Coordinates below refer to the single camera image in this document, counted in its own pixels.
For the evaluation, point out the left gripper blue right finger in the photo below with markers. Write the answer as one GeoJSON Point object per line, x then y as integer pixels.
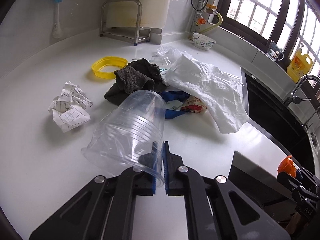
{"type": "Point", "coordinates": [216, 208]}

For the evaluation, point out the white plastic bag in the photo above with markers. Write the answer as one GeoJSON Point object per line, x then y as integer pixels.
{"type": "Point", "coordinates": [213, 87]}

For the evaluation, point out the dark grey rag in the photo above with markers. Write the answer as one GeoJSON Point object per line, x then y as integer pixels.
{"type": "Point", "coordinates": [137, 75]}

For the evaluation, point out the red white snack wrapper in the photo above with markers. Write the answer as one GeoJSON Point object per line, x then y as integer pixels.
{"type": "Point", "coordinates": [194, 105]}

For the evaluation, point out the crumpled clear plastic wrap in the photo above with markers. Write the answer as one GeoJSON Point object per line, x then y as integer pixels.
{"type": "Point", "coordinates": [165, 56]}

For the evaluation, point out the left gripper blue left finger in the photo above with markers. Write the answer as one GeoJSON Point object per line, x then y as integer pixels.
{"type": "Point", "coordinates": [102, 209]}

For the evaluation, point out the white patterned ceramic bowl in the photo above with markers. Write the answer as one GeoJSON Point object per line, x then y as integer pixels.
{"type": "Point", "coordinates": [202, 42]}

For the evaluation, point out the gas valve with hose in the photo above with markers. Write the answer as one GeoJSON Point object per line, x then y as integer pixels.
{"type": "Point", "coordinates": [205, 17]}

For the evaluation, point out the orange peel scrap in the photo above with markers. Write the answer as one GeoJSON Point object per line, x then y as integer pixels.
{"type": "Point", "coordinates": [287, 165]}

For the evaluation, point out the glass mug with cartoon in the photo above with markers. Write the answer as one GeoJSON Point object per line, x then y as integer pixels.
{"type": "Point", "coordinates": [274, 52]}

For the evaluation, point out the black kitchen sink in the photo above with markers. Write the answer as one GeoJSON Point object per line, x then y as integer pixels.
{"type": "Point", "coordinates": [267, 113]}

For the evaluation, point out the printed paper ball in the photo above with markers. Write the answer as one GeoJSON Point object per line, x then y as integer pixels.
{"type": "Point", "coordinates": [69, 108]}

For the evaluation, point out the stainless steel rack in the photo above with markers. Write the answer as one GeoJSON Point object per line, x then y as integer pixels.
{"type": "Point", "coordinates": [122, 20]}

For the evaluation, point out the white cutting board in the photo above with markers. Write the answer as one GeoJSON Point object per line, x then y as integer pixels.
{"type": "Point", "coordinates": [142, 2]}

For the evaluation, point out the blue white bottle brush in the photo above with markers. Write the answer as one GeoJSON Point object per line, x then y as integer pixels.
{"type": "Point", "coordinates": [57, 31]}

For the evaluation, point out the clear plastic cup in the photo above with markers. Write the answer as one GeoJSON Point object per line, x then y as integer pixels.
{"type": "Point", "coordinates": [130, 136]}

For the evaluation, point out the yellow oil bottle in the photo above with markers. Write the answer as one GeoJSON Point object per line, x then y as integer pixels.
{"type": "Point", "coordinates": [300, 65]}

